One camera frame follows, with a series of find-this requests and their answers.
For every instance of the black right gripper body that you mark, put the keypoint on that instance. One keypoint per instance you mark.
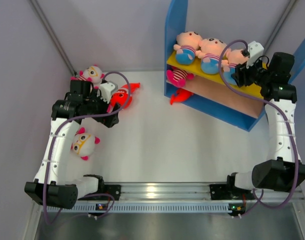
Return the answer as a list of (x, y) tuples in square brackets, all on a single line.
[(255, 74)]

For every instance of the pink doll plush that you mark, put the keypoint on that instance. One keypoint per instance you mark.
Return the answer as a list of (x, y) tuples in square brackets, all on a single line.
[(186, 47), (233, 58), (209, 55)]

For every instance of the red shark plush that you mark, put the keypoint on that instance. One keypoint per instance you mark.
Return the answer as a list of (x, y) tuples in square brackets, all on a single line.
[(181, 95), (121, 95)]

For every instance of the white pink plush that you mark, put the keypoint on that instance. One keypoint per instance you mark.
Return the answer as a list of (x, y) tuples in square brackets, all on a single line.
[(91, 74), (84, 143)]

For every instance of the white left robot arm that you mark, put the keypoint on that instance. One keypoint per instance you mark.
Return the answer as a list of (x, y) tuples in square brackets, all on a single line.
[(50, 186)]

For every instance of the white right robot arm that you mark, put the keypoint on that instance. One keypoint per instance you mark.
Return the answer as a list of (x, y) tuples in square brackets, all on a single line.
[(283, 170)]

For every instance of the blue toy shelf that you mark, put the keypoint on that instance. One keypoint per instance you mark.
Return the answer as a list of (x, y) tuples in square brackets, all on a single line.
[(211, 96)]

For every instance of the red shark plush on shelf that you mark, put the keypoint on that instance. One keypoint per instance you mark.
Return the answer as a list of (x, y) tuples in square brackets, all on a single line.
[(181, 95)]

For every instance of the striped pink plush on shelf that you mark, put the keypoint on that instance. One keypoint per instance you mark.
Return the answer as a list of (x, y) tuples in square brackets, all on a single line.
[(178, 77)]

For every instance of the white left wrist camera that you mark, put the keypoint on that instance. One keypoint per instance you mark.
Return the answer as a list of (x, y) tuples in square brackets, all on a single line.
[(107, 89)]

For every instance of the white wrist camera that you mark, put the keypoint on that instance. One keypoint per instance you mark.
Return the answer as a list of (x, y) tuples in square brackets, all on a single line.
[(255, 50), (107, 89)]

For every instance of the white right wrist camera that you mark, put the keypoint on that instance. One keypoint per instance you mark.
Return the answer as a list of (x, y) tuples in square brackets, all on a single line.
[(255, 50)]

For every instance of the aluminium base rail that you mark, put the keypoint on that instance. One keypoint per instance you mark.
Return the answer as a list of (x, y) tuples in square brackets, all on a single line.
[(163, 191)]

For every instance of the white slotted cable duct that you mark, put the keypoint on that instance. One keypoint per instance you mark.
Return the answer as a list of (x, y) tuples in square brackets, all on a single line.
[(155, 207)]

